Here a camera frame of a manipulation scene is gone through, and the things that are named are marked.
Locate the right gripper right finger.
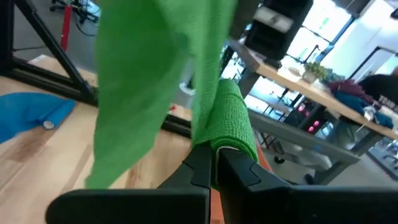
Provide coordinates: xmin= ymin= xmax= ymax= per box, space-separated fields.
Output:
xmin=216 ymin=147 xmax=398 ymax=224

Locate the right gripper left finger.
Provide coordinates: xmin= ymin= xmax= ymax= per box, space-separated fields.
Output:
xmin=45 ymin=141 xmax=216 ymax=224

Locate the green elastic bandage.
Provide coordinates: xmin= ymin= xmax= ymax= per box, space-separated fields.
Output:
xmin=85 ymin=0 xmax=259 ymax=191

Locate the blue elastic bandage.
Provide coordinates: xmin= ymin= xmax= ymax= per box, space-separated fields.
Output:
xmin=0 ymin=91 xmax=76 ymax=144

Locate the computer tower with lights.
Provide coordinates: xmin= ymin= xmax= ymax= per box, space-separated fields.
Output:
xmin=284 ymin=99 xmax=324 ymax=136

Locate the teal fabric bundle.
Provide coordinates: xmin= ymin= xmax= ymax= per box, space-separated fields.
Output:
xmin=334 ymin=91 xmax=395 ymax=130

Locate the maroon fabric bundle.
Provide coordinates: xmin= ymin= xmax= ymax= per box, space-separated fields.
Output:
xmin=328 ymin=79 xmax=374 ymax=105

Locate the small potted plant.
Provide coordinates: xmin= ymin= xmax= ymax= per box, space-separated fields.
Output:
xmin=302 ymin=61 xmax=328 ymax=84

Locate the person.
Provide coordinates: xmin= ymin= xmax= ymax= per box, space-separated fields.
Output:
xmin=357 ymin=65 xmax=398 ymax=114

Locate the black boxy device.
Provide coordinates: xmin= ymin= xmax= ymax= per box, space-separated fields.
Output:
xmin=244 ymin=0 xmax=314 ymax=60

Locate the black office chair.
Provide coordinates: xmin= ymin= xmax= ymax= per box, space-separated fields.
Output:
xmin=49 ymin=0 xmax=101 ymax=25

